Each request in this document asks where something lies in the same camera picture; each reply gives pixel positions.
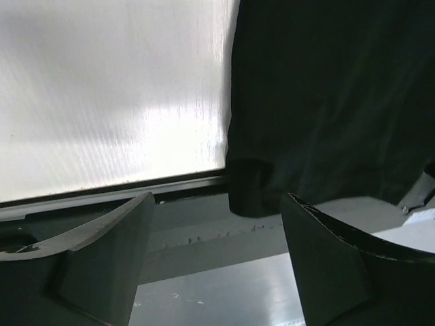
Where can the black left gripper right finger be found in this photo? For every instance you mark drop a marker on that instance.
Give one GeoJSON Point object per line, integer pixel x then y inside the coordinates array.
{"type": "Point", "coordinates": [346, 276]}

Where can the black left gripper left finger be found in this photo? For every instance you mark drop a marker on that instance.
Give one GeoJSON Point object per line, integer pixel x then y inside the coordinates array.
{"type": "Point", "coordinates": [87, 275]}

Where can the black t shirt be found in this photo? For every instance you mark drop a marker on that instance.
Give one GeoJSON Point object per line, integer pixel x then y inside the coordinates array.
{"type": "Point", "coordinates": [329, 100]}

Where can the aluminium front rail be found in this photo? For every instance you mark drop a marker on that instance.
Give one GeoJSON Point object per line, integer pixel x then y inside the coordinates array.
{"type": "Point", "coordinates": [192, 229]}

